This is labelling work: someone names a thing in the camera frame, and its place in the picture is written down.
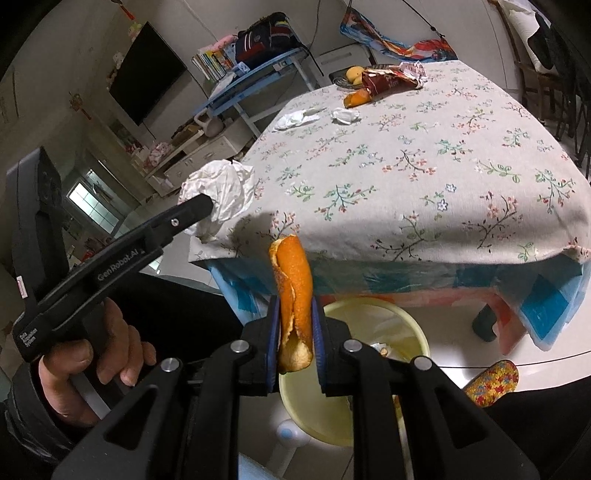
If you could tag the white television cabinet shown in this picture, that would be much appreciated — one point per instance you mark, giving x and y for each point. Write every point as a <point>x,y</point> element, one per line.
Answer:
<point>203,154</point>

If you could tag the person's left forearm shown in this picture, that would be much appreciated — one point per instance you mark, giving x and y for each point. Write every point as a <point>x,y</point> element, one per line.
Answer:
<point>27,424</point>

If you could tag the small white appliance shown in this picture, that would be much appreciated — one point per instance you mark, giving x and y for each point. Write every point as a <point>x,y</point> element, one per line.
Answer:
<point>337,60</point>

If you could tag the orange peel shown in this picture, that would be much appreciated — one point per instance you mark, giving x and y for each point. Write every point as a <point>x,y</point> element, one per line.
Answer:
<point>358,98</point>
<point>293,286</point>

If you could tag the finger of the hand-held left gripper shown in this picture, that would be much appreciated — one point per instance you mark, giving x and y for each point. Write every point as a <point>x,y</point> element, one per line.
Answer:
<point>184,217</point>

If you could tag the colourful printed bag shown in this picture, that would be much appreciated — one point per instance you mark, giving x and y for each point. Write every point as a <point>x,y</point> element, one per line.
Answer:
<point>397,44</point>

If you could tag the row of books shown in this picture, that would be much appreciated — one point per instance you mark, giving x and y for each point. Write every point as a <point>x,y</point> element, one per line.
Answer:
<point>212,62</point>

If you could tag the red snack bag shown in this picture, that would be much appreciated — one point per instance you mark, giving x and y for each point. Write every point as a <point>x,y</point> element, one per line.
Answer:
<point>388,81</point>

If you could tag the pink soft toy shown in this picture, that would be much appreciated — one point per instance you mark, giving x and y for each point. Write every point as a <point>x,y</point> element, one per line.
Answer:
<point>158,154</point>

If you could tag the person's left hand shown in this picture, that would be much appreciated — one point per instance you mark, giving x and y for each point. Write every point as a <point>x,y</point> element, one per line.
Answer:
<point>64,364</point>

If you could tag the pink folded cloth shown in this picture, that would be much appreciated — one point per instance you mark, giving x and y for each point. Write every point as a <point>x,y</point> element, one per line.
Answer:
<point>222,42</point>

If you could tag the black television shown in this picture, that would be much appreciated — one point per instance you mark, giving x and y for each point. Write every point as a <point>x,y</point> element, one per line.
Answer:
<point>147,74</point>

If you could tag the floral tablecloth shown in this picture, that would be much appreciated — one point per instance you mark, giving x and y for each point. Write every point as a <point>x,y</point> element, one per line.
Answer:
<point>392,184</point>

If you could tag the red hanging wall ornament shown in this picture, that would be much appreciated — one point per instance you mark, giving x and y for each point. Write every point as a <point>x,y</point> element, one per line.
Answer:
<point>123,3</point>
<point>76,104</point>

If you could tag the grey fruit plate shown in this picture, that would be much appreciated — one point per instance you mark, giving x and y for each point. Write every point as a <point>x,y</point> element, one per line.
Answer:
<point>341,82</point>

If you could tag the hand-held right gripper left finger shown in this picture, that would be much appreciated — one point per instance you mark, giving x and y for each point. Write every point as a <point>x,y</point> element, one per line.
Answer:
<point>273,350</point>

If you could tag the colourful patterned slipper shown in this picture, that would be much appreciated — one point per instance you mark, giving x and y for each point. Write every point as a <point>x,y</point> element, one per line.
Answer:
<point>491,383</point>

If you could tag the wooden chair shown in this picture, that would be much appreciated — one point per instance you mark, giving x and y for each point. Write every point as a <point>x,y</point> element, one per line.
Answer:
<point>547,87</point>

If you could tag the blue study desk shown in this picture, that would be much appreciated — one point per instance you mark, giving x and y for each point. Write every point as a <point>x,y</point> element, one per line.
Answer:
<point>258,74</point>

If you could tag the white tissue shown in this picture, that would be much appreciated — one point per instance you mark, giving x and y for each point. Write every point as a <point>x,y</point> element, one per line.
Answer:
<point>295,119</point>
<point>226,189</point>
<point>346,115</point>

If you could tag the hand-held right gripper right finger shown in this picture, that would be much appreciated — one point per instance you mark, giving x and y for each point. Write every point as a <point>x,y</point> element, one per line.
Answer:
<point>318,350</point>

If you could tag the blue and orange table cover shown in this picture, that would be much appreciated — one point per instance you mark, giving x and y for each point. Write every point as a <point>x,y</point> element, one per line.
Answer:
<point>545,309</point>

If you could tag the person's dark clothing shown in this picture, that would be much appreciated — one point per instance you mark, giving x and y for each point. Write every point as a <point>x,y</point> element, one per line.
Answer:
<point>184,314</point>

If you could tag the white pillow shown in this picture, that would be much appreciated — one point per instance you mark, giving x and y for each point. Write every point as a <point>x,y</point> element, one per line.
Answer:
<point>521,23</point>

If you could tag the pale pink jug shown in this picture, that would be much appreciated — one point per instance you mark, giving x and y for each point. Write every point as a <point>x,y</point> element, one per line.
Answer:
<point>211,125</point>

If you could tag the yellow plastic bin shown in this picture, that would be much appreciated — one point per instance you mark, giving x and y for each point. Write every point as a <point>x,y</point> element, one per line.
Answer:
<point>314,415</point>

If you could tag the dark striped backpack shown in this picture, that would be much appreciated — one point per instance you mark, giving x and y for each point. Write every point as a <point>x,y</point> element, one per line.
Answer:
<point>263,39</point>

